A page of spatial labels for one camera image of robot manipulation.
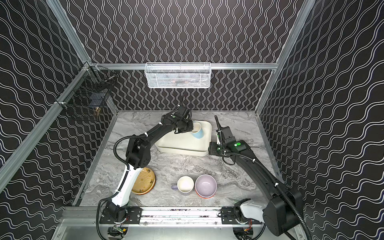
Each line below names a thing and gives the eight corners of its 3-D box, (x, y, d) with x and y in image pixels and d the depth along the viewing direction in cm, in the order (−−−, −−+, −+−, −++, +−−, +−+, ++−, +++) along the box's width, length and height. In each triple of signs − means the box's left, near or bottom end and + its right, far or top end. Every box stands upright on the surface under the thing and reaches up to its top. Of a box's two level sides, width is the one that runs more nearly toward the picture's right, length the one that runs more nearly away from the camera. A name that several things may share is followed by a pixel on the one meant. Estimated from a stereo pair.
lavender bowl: (191, 192, 84) (191, 186, 77) (203, 177, 89) (204, 170, 83) (206, 204, 80) (207, 199, 73) (218, 188, 85) (219, 182, 78)
